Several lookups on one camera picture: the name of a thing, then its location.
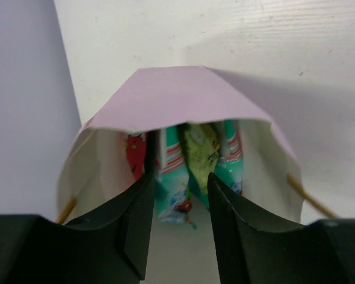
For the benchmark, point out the pink paper bag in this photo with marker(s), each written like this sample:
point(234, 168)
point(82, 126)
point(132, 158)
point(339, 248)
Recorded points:
point(96, 169)

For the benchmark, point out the red pink snack packet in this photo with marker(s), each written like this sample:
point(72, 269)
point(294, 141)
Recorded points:
point(135, 149)

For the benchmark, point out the green snack packet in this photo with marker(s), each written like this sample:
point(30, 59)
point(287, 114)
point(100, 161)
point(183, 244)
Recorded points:
point(200, 146)

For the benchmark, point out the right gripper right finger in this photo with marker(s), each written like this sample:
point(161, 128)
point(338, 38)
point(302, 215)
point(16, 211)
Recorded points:
point(253, 245)

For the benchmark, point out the teal Fox's candy bag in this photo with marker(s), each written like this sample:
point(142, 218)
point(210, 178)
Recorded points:
point(172, 195)

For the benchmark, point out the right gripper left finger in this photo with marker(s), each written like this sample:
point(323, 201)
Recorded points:
point(109, 244)

